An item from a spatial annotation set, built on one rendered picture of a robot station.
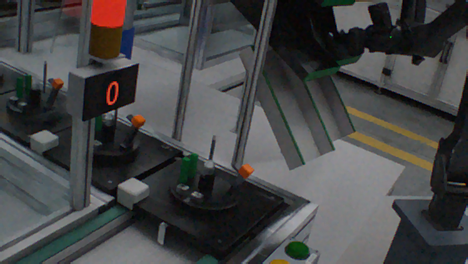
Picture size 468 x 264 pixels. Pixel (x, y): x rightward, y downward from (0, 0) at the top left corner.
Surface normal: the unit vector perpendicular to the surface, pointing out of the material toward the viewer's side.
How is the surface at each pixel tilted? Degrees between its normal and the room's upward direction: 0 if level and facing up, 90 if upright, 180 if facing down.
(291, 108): 45
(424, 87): 90
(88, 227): 0
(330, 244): 0
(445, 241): 0
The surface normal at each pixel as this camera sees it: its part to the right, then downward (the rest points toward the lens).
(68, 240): 0.18, -0.89
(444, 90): -0.52, 0.28
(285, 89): 0.66, -0.34
